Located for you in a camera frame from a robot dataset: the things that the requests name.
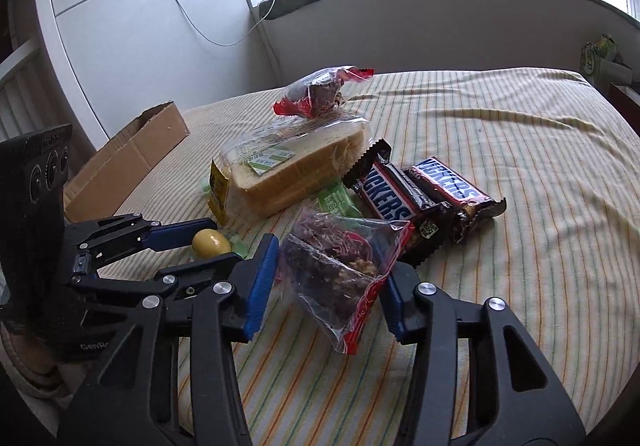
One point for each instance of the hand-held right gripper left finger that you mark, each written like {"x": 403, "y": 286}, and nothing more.
{"x": 261, "y": 286}

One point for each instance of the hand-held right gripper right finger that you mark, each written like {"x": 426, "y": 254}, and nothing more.
{"x": 395, "y": 306}

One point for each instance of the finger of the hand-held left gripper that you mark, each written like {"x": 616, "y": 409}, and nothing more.
{"x": 200, "y": 271}
{"x": 175, "y": 231}

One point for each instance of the yellow egg candy packet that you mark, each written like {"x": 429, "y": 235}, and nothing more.
{"x": 207, "y": 243}

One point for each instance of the yellow snack packet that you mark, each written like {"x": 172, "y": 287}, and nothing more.
{"x": 218, "y": 186}

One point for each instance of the clear red-trimmed snack bag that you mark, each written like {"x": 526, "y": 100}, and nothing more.
{"x": 320, "y": 95}
{"x": 335, "y": 266}

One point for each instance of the brown cardboard box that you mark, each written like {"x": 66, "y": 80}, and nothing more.
{"x": 130, "y": 150}

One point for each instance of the chocolate bar with white sticker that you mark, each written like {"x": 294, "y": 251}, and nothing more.
{"x": 385, "y": 198}

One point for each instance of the green snack packet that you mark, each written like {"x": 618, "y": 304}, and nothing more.
{"x": 335, "y": 198}

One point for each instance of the brown chocolate bar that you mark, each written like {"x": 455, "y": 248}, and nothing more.
{"x": 450, "y": 186}

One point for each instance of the person's left forearm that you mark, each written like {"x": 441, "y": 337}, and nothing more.
{"x": 35, "y": 368}

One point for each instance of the bagged sliced bread loaf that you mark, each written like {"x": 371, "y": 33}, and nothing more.
{"x": 300, "y": 170}

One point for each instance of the striped bed sheet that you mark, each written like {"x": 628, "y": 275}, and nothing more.
{"x": 500, "y": 135}

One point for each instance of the white wardrobe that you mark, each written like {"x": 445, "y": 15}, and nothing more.
{"x": 125, "y": 25}

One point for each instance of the dark wooden side table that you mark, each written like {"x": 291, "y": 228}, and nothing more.
{"x": 627, "y": 100}

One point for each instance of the green printed bag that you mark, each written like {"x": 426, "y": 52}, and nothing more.
{"x": 602, "y": 58}

